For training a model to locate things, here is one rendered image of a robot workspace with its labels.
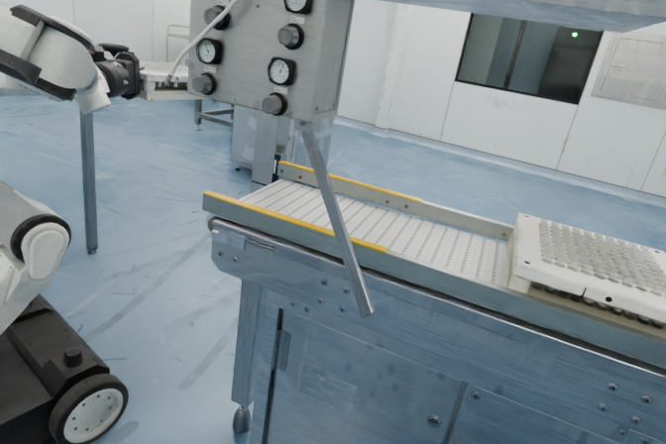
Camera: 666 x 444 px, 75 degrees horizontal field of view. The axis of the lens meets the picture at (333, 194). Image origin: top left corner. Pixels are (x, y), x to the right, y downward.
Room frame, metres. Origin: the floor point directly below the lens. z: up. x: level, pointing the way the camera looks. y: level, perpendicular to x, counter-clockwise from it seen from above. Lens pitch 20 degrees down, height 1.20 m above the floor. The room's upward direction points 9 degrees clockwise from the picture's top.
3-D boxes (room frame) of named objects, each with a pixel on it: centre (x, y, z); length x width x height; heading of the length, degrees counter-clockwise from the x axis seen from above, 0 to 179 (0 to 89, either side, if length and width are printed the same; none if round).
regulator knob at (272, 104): (0.62, 0.11, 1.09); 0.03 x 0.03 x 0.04; 71
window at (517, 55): (5.26, -1.87, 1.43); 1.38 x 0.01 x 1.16; 65
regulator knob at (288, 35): (0.62, 0.09, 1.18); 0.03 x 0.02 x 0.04; 71
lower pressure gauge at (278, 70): (0.63, 0.10, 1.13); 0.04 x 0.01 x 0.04; 71
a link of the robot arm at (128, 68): (1.14, 0.60, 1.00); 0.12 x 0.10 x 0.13; 177
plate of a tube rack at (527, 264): (0.64, -0.43, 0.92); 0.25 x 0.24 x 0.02; 160
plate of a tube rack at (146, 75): (1.37, 0.58, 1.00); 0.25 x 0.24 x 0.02; 55
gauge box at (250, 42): (0.70, 0.13, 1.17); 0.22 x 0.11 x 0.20; 71
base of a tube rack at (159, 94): (1.37, 0.58, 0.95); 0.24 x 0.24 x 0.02; 55
